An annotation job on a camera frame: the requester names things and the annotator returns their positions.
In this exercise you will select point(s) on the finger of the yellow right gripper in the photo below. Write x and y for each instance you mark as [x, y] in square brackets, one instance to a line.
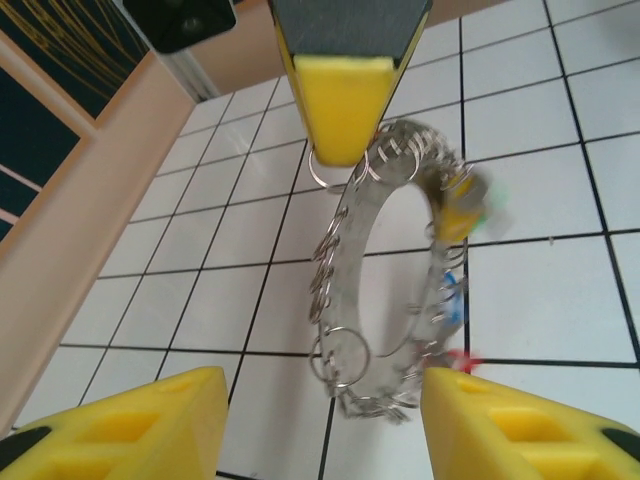
[340, 100]

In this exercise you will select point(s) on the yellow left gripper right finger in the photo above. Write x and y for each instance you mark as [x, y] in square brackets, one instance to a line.
[525, 435]

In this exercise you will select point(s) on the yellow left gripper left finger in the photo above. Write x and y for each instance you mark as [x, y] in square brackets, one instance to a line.
[125, 430]

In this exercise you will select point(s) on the large keyring with small rings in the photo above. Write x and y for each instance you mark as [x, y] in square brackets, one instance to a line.
[350, 250]

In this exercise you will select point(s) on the red key tag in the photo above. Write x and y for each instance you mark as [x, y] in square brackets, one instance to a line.
[465, 361]

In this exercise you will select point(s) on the yellow key head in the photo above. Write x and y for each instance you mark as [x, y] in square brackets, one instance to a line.
[457, 220]

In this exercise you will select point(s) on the blue key tag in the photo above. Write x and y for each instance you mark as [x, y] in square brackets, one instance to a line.
[450, 280]

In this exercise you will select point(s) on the green key tag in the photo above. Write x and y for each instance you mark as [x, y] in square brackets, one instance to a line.
[492, 200]

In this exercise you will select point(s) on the aluminium frame post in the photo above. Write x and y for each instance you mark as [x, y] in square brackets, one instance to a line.
[192, 75]

